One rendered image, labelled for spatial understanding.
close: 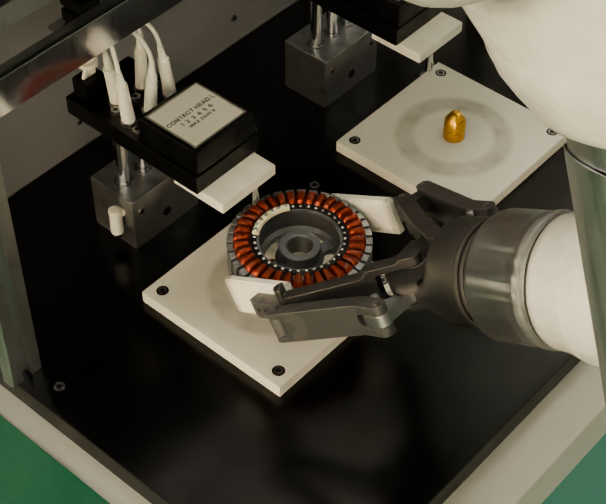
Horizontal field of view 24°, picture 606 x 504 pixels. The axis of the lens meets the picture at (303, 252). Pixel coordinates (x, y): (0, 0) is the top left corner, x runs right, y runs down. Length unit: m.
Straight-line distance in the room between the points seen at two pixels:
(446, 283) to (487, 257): 0.04
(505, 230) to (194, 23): 0.53
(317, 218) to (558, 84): 0.80
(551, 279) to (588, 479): 1.18
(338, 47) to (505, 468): 0.44
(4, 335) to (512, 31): 0.79
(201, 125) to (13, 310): 0.20
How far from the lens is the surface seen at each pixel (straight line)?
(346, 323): 1.00
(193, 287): 1.18
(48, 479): 1.12
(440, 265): 0.96
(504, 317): 0.93
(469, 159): 1.29
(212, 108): 1.13
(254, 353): 1.13
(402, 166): 1.28
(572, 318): 0.88
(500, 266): 0.92
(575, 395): 1.17
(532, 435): 1.14
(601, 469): 2.07
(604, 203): 0.38
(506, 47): 0.36
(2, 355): 1.12
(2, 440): 1.14
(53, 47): 1.00
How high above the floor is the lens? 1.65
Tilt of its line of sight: 46 degrees down
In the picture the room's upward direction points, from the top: straight up
